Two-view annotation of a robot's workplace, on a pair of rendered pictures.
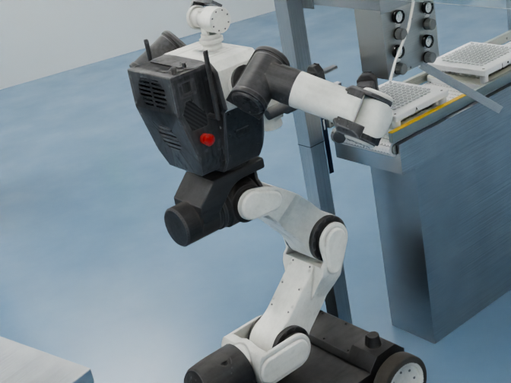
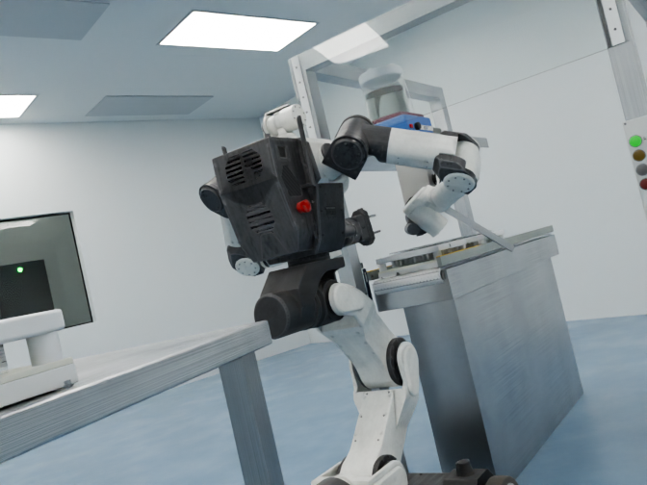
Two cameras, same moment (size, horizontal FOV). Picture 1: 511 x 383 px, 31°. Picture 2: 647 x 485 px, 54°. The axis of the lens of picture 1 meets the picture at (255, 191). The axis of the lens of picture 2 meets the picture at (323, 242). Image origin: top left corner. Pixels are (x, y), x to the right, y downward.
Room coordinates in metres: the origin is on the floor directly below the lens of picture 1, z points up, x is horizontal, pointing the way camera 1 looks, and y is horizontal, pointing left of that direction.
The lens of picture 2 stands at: (0.66, 0.61, 0.88)
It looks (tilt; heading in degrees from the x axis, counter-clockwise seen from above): 2 degrees up; 340
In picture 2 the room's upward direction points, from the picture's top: 13 degrees counter-clockwise
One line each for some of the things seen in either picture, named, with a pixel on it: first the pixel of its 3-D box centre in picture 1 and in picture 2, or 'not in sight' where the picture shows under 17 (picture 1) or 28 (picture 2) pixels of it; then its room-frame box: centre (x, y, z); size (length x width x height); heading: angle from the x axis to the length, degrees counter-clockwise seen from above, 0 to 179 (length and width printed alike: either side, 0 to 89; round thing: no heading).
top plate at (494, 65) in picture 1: (477, 58); (466, 240); (2.91, -0.82, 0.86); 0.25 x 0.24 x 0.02; 35
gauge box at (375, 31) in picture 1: (398, 33); (427, 174); (2.53, -0.49, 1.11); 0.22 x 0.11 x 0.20; 125
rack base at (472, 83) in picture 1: (478, 71); not in sight; (2.91, -0.82, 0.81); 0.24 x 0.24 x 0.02; 35
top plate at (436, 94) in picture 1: (392, 99); (421, 251); (2.67, -0.48, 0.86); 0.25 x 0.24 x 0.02; 35
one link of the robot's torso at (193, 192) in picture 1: (214, 197); (301, 295); (2.27, 0.11, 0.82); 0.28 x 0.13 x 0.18; 125
